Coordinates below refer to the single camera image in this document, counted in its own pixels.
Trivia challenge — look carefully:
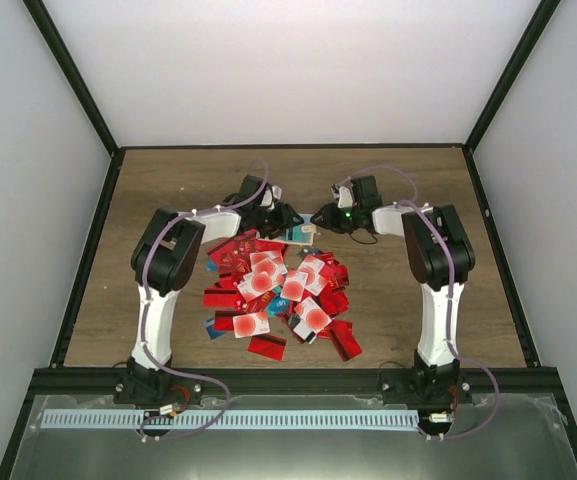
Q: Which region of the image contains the light blue cable duct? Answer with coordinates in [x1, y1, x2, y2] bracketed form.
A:
[40, 409, 419, 432]

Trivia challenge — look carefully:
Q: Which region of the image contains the beige leather card holder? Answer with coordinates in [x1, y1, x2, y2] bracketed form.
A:
[276, 213, 317, 246]

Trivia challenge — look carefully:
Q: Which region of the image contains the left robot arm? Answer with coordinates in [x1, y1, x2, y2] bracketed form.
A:
[117, 175, 304, 404]

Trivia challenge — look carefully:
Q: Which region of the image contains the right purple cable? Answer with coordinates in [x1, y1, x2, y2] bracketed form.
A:
[337, 165, 501, 442]

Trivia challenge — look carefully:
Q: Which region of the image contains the red card bottom centre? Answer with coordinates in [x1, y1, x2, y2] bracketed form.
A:
[248, 334, 287, 361]

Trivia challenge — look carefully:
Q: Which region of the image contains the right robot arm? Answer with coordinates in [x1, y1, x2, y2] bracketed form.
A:
[311, 175, 476, 403]

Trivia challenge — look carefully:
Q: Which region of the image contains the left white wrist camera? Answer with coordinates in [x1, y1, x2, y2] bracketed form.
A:
[261, 185, 283, 210]

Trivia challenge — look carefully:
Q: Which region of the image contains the red card bottom right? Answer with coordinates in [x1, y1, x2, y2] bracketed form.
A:
[317, 320, 362, 362]

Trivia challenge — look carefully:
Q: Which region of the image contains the white red card bottom left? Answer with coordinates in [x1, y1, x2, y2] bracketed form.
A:
[233, 312, 270, 338]

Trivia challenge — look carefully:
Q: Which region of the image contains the white pink gradient card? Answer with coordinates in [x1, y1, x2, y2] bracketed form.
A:
[237, 259, 287, 302]

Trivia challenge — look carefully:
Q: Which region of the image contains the white red circle card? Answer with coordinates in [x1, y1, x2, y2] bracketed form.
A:
[280, 270, 308, 302]

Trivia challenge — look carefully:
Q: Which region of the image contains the black front frame rail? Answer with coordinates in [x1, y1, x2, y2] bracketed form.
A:
[26, 367, 563, 405]

